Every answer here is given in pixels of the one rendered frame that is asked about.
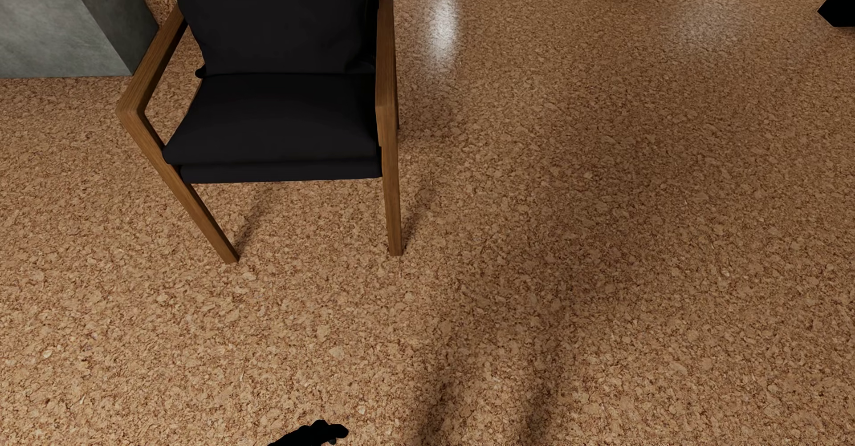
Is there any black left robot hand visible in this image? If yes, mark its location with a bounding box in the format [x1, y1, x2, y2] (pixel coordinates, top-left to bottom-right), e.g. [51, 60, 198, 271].
[267, 420, 350, 446]

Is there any black cushioned wooden armchair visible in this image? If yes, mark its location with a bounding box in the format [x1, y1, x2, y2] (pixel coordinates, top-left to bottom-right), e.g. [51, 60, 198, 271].
[117, 0, 405, 264]

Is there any grey concrete block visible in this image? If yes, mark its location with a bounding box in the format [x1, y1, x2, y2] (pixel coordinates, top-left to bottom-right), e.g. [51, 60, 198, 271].
[0, 0, 160, 78]

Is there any black furniture piece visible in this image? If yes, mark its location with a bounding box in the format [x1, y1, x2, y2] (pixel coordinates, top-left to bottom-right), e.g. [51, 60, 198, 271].
[818, 0, 855, 28]

